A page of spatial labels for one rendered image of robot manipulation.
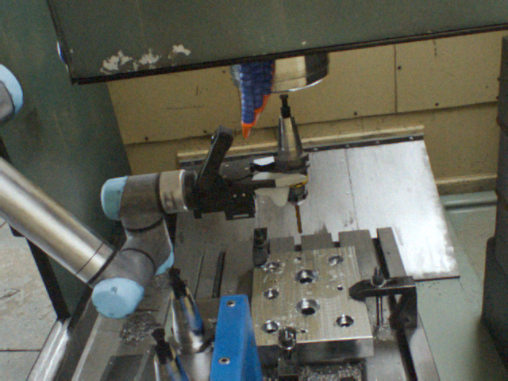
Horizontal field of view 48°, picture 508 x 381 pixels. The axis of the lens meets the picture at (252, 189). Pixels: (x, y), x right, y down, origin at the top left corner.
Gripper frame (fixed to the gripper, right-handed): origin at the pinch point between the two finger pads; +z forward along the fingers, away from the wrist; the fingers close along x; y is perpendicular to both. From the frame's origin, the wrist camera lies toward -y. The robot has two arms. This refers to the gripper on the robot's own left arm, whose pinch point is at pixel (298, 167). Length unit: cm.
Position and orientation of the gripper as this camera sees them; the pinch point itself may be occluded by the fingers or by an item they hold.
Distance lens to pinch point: 98.5
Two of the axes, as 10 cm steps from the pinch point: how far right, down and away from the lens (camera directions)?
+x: -0.4, 4.9, -8.7
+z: 9.9, -1.1, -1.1
